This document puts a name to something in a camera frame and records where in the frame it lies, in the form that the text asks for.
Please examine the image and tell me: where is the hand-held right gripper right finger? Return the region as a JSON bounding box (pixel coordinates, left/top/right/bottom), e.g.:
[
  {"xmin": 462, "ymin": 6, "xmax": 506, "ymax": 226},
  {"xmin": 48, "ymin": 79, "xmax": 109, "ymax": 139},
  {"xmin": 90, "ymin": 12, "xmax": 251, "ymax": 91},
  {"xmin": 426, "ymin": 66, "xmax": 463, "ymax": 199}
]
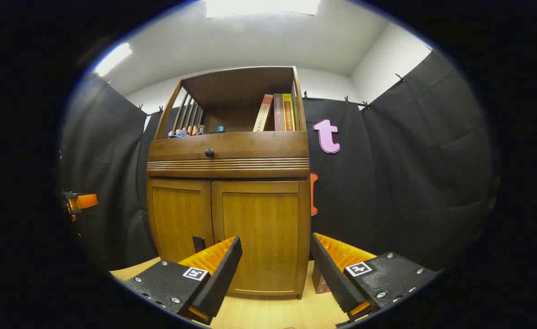
[{"xmin": 309, "ymin": 232, "xmax": 442, "ymax": 323}]

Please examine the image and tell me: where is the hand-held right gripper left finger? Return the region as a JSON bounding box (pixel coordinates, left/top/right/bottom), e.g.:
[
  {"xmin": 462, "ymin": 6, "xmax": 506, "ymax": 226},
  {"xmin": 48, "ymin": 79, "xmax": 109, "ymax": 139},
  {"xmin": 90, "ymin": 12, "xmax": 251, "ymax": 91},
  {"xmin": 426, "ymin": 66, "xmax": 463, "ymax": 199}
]
[{"xmin": 121, "ymin": 235, "xmax": 243, "ymax": 326}]

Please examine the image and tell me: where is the wooden cabinet door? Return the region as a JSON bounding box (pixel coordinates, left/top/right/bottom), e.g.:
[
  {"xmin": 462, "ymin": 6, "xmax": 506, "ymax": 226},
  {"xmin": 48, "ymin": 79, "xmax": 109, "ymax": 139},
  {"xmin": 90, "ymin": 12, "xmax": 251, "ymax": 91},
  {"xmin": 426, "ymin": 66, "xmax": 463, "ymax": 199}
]
[
  {"xmin": 211, "ymin": 180, "xmax": 311, "ymax": 297},
  {"xmin": 147, "ymin": 178, "xmax": 215, "ymax": 263}
]

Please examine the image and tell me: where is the wooden double-door shoe cabinet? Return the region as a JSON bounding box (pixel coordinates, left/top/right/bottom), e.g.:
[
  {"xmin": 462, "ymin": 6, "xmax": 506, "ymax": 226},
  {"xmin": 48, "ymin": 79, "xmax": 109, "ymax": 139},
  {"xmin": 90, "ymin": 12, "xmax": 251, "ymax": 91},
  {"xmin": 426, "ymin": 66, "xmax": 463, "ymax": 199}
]
[{"xmin": 146, "ymin": 66, "xmax": 312, "ymax": 300}]

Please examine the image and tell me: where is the brown book with white edge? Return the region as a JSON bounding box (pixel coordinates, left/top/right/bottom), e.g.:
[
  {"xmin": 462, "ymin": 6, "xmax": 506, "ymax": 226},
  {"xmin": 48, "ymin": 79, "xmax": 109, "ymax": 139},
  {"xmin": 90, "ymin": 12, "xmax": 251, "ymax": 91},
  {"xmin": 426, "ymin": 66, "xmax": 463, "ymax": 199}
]
[{"xmin": 312, "ymin": 261, "xmax": 327, "ymax": 294}]

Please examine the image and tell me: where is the black backdrop cloth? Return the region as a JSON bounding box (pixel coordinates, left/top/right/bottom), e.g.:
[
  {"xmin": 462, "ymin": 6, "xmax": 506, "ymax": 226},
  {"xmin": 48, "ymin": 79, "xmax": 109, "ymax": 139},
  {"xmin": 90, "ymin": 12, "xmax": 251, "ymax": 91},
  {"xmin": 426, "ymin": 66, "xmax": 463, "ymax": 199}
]
[{"xmin": 60, "ymin": 48, "xmax": 500, "ymax": 272}]

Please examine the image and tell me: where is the small ceiling light panel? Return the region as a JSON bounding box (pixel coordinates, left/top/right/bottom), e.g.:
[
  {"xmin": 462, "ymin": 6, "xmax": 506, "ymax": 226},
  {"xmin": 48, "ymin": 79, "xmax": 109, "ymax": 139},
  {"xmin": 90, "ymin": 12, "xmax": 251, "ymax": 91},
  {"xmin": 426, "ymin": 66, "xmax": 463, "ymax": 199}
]
[{"xmin": 94, "ymin": 42, "xmax": 133, "ymax": 77}]

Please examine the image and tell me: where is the beige red book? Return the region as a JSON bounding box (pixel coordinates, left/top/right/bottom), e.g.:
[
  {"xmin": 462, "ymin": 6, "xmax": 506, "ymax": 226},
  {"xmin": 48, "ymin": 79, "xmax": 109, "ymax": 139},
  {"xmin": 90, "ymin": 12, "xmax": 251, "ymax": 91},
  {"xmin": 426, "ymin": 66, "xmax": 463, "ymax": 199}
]
[{"xmin": 253, "ymin": 94, "xmax": 274, "ymax": 132}]

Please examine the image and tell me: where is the dark brown book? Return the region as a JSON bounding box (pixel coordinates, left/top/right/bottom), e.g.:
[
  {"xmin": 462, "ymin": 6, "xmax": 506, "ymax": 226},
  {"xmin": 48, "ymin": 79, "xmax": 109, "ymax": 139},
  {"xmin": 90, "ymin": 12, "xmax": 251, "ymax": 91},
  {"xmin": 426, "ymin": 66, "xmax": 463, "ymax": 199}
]
[{"xmin": 274, "ymin": 93, "xmax": 285, "ymax": 132}]

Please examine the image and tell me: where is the large ceiling light panel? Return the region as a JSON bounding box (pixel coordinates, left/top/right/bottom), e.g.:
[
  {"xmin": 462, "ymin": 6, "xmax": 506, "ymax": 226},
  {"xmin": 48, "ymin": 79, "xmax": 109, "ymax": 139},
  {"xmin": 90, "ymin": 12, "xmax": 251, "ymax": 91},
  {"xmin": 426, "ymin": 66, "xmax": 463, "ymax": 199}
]
[{"xmin": 204, "ymin": 0, "xmax": 321, "ymax": 19}]

